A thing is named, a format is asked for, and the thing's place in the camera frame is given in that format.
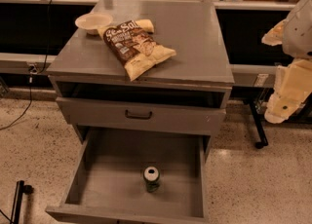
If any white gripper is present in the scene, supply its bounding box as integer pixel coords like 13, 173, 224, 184
261, 19, 312, 124

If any black power cable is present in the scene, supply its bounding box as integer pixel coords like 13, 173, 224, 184
0, 0, 64, 131

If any green soda can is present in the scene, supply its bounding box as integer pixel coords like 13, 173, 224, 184
143, 167, 160, 193

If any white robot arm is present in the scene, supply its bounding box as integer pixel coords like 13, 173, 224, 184
261, 0, 312, 124

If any closed grey drawer front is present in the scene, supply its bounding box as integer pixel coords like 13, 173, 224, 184
57, 97, 225, 135

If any open grey bottom drawer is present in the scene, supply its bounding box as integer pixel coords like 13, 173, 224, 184
46, 128, 208, 224

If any black stand bottom left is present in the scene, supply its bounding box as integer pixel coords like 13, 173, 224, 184
0, 180, 34, 224

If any brown yellow chip bag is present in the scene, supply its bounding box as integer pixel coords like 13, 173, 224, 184
97, 19, 176, 81

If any white bowl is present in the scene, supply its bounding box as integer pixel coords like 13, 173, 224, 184
75, 13, 113, 35

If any long grey counter rail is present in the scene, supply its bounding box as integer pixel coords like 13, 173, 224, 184
0, 53, 277, 88

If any black table leg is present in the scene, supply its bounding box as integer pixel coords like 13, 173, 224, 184
249, 100, 268, 149

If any black drawer handle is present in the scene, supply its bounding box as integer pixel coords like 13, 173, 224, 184
125, 110, 153, 120

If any grey drawer cabinet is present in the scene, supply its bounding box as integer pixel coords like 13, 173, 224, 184
48, 0, 234, 137

